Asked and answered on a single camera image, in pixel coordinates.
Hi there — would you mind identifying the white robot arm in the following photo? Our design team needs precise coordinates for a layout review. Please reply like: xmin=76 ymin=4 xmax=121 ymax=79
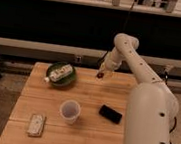
xmin=98 ymin=33 xmax=179 ymax=144

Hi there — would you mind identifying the green bowl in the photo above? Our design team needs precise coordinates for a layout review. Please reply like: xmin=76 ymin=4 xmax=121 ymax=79
xmin=44 ymin=61 xmax=77 ymax=87

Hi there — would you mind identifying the black rectangular block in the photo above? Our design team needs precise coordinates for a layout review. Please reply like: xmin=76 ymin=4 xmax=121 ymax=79
xmin=98 ymin=105 xmax=122 ymax=124

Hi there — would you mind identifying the grey white sponge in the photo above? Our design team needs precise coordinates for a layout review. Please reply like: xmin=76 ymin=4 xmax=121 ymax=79
xmin=27 ymin=114 xmax=46 ymax=137

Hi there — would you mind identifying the black hanging cable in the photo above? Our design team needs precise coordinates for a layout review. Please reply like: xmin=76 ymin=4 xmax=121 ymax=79
xmin=95 ymin=0 xmax=136 ymax=70

